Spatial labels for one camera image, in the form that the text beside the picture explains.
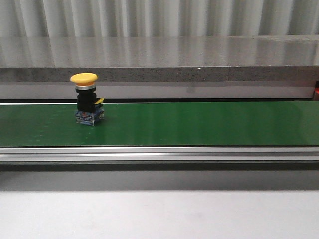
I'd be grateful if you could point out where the yellow mushroom push button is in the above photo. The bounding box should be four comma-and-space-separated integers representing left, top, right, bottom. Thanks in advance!
70, 73, 104, 126

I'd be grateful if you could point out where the green conveyor belt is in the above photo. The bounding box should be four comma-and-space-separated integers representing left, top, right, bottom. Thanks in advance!
0, 101, 319, 147

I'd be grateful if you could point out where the grey speckled stone counter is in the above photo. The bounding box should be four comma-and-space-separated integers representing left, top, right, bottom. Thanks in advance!
0, 35, 319, 101

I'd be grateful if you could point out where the red object at right edge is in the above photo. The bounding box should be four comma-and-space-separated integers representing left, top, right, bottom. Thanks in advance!
313, 81, 319, 101

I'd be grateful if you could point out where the grey pleated curtain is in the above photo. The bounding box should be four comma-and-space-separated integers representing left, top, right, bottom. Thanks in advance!
0, 0, 319, 37

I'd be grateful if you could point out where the aluminium conveyor side rail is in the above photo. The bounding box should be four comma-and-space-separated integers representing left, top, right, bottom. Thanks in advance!
0, 146, 319, 171

